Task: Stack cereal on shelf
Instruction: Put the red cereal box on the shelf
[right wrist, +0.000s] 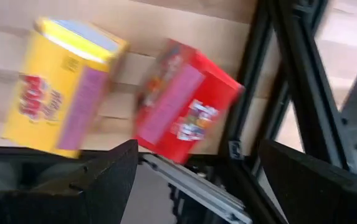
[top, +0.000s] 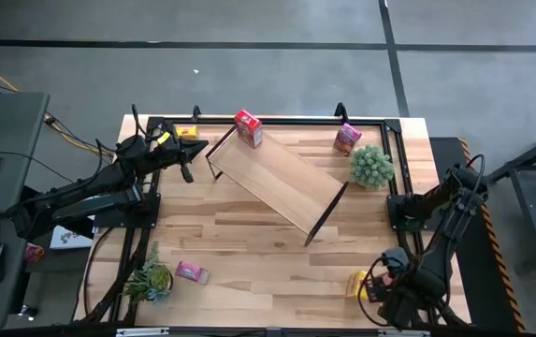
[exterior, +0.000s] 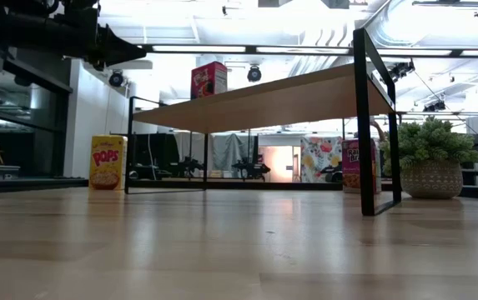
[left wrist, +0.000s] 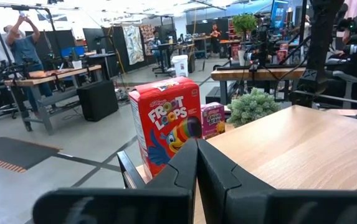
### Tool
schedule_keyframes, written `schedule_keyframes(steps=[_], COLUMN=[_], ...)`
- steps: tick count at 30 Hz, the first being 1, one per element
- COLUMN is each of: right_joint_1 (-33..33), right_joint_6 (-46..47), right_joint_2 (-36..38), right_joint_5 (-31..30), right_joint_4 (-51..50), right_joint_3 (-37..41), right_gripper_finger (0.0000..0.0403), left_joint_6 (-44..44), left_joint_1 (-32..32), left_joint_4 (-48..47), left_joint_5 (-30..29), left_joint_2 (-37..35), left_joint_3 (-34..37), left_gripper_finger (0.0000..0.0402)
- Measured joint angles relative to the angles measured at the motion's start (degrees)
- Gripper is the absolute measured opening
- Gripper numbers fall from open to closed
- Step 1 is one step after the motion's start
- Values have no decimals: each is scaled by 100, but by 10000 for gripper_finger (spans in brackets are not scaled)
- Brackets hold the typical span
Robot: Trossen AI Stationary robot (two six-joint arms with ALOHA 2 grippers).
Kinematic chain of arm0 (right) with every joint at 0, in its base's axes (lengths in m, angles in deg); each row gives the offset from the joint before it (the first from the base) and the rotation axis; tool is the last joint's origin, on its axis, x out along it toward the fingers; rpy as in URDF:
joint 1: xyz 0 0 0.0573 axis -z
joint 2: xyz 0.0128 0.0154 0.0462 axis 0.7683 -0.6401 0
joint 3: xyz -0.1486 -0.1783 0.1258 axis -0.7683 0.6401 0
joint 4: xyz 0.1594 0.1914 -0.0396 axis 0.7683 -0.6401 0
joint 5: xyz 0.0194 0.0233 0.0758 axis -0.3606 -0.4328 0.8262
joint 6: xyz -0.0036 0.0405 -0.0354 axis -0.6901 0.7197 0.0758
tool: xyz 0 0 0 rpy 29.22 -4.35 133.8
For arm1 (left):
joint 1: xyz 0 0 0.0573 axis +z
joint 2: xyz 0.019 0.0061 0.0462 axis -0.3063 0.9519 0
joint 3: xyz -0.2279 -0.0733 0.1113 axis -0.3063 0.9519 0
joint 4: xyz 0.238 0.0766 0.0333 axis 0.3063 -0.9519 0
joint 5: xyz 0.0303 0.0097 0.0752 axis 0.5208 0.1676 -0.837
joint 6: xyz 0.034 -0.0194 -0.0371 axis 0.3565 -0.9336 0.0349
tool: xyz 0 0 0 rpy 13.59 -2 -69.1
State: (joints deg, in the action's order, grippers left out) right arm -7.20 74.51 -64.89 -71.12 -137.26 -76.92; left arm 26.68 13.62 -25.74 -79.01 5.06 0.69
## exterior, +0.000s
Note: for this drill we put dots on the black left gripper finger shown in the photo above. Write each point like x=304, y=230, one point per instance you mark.
x=122, y=48

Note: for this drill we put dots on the red cereal box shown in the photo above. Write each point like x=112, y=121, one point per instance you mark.
x=207, y=81

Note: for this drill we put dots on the yellow Pops cereal box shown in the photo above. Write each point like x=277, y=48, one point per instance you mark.
x=107, y=162

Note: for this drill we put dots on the purple Raisin Bran box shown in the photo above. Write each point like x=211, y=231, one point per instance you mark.
x=349, y=166

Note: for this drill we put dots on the green plant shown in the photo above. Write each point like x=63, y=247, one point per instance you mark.
x=430, y=166

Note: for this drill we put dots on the black background robot arm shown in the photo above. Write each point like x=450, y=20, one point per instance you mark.
x=250, y=168
x=188, y=166

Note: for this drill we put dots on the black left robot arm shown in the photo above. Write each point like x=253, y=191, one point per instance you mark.
x=21, y=25

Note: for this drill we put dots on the black ceiling spot lamp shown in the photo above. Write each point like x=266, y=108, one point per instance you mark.
x=254, y=73
x=401, y=70
x=434, y=106
x=116, y=79

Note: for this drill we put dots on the black glass-front cabinet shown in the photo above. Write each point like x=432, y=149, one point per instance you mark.
x=26, y=125

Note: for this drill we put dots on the grey hanging cloth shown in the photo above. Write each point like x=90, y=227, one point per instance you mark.
x=228, y=152

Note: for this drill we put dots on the overhead light bar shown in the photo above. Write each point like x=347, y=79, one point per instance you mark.
x=305, y=50

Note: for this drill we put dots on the flower-print hanging cloth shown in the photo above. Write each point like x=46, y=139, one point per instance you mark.
x=320, y=160

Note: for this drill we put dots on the black aluminium rig frame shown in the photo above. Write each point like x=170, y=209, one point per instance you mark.
x=263, y=184

